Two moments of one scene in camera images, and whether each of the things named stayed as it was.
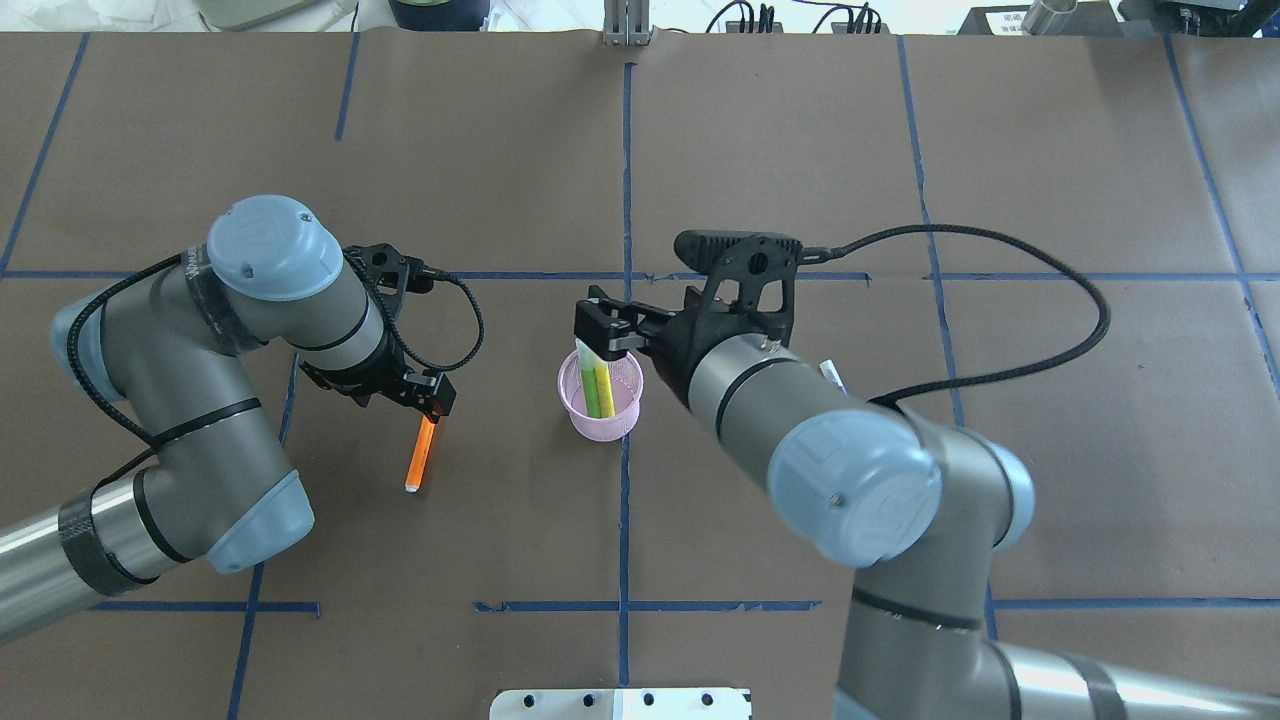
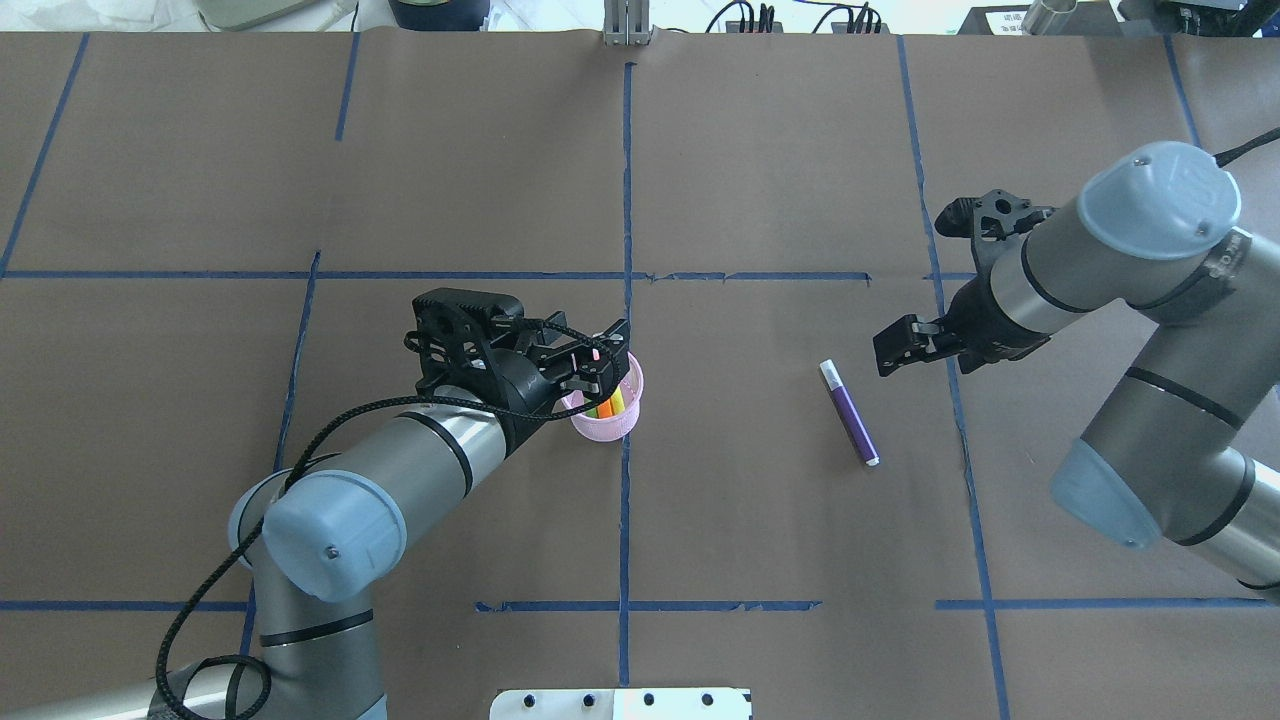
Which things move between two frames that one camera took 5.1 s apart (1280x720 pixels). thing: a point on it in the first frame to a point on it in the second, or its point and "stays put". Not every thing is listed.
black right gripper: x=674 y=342 to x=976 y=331
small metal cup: x=1046 y=17 stays put
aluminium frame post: x=626 y=22 stays put
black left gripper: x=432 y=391 to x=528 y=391
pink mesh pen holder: x=628 y=389 stays put
